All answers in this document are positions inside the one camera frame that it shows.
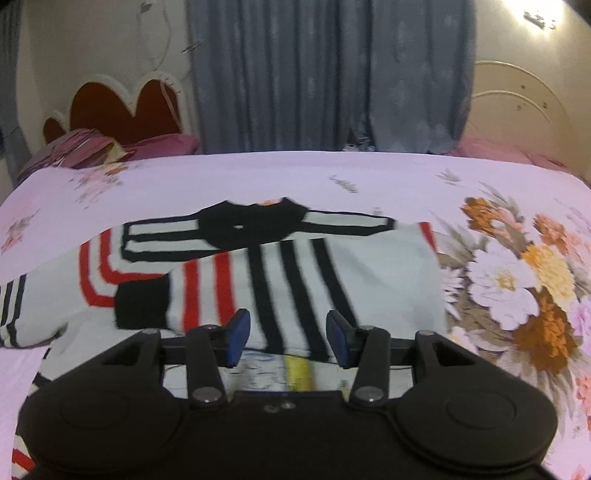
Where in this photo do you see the cream round headboard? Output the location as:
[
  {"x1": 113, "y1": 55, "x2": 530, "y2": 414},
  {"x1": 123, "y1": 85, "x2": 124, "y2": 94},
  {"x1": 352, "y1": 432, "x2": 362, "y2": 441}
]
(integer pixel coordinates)
[{"x1": 465, "y1": 61, "x2": 581, "y2": 167}]

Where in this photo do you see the striped knit sweater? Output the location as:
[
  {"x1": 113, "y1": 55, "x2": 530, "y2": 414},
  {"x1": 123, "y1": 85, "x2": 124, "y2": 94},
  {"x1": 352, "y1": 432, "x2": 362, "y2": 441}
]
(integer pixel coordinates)
[{"x1": 1, "y1": 199, "x2": 446, "y2": 392}]

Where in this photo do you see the wall lamp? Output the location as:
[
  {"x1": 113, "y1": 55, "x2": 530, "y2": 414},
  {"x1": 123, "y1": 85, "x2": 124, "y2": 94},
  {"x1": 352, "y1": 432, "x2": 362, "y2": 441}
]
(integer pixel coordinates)
[{"x1": 523, "y1": 11, "x2": 556, "y2": 30}]

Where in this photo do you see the red white heart headboard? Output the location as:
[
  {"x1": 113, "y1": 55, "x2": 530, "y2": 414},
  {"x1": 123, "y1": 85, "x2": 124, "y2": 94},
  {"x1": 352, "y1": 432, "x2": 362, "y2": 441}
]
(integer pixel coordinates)
[{"x1": 42, "y1": 71, "x2": 191, "y2": 145}]

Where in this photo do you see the magenta pillow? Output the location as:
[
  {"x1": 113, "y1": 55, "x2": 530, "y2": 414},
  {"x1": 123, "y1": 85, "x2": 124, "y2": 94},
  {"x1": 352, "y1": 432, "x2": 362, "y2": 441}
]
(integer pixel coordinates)
[{"x1": 123, "y1": 134, "x2": 200, "y2": 162}]

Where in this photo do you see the blue grey curtain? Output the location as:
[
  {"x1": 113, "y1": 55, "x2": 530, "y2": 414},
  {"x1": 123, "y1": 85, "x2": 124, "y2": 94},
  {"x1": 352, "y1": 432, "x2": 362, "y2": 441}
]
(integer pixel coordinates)
[{"x1": 186, "y1": 1, "x2": 477, "y2": 154}]

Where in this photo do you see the white hanging cable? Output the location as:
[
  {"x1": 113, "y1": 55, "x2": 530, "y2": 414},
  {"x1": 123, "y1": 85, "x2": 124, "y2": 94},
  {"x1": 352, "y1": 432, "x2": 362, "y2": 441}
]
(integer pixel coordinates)
[{"x1": 135, "y1": 0, "x2": 205, "y2": 112}]

